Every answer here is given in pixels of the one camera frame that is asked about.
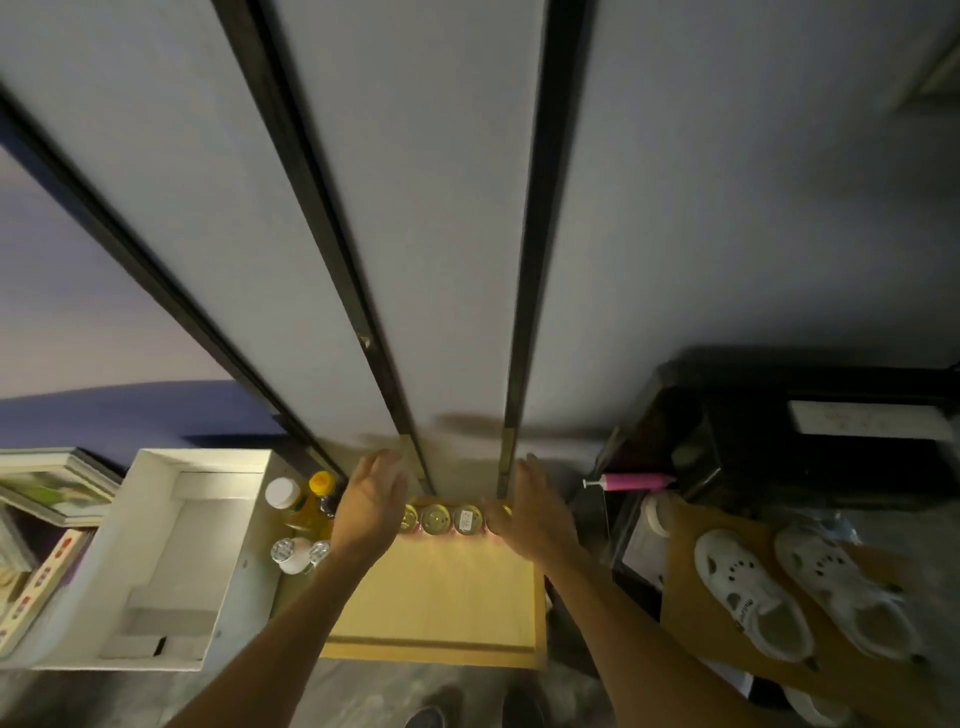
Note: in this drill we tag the person's left hand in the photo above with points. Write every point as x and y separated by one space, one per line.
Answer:
369 510

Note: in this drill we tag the person's right hand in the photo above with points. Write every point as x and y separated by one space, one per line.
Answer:
540 521

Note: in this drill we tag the dark drink bottle orange cap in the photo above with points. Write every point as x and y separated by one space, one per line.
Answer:
319 499

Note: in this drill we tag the small white drink bottle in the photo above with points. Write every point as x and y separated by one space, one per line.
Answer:
291 556
319 553

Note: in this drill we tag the red drink can pack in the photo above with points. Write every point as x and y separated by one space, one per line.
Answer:
450 519

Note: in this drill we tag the yellow drink bottle white cap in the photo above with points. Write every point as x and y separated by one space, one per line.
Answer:
285 496

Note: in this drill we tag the person's right forearm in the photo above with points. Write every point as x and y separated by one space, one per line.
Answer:
645 652

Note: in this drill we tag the person's left forearm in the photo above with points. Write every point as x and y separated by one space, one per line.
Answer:
277 652

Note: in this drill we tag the pink tube pump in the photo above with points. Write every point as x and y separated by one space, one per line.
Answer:
634 481

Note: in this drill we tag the yellow wooden side table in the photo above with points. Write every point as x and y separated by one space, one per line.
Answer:
442 600

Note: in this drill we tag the white children's shoes on cardboard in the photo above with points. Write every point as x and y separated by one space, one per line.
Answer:
690 600

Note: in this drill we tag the black right slip-on shoe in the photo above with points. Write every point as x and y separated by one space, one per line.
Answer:
523 709

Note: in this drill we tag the black slip-on shoe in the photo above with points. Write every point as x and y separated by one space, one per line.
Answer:
523 709
427 716

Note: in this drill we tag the black left slip-on shoe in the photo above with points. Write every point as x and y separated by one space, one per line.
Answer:
427 716

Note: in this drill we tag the white child shoe green trim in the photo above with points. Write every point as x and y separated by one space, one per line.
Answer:
750 596
847 589

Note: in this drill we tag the black standing appliance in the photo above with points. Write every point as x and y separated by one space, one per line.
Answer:
750 420

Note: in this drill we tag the white folded paper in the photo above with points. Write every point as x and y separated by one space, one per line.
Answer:
731 675

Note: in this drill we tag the open white cardboard box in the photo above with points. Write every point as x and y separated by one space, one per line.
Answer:
112 570

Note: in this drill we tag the plain white child shoe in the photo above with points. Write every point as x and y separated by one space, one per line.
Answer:
817 709

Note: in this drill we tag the wooden counting strip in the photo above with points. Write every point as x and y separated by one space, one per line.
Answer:
37 592

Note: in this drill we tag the white frame green photo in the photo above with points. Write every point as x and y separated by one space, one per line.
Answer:
52 484

